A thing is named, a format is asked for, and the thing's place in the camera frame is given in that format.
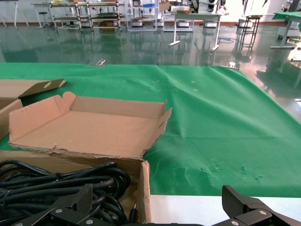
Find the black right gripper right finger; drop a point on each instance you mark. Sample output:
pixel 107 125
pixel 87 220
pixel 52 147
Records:
pixel 232 202

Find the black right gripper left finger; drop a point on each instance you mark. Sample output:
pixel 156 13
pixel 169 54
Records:
pixel 80 202

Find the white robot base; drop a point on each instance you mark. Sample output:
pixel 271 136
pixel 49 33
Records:
pixel 242 23
pixel 137 23
pixel 182 24
pixel 209 24

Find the torn-hinge open cardboard box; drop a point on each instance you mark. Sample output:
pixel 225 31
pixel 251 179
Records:
pixel 94 131

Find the flat brown cardboard box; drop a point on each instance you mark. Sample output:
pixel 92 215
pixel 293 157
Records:
pixel 183 11

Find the small open cardboard box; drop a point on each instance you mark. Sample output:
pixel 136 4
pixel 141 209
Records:
pixel 164 5

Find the green tablecloth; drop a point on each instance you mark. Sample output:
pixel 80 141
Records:
pixel 223 129

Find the metal pipe rack workbench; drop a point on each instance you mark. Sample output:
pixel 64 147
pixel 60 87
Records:
pixel 94 16

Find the tall black metal stand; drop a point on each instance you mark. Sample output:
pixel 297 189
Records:
pixel 252 17

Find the white table with T-legs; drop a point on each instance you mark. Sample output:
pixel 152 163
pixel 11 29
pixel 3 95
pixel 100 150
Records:
pixel 197 16

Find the black round stool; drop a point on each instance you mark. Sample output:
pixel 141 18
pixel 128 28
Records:
pixel 43 13

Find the white shelf unit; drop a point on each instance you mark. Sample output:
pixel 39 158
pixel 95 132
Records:
pixel 141 8
pixel 164 21

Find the green covered white table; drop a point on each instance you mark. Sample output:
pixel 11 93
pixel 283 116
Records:
pixel 287 16

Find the white easel stand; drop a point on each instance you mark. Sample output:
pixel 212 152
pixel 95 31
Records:
pixel 16 14

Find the small white side table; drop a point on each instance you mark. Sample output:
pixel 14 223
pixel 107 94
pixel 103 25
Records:
pixel 42 4

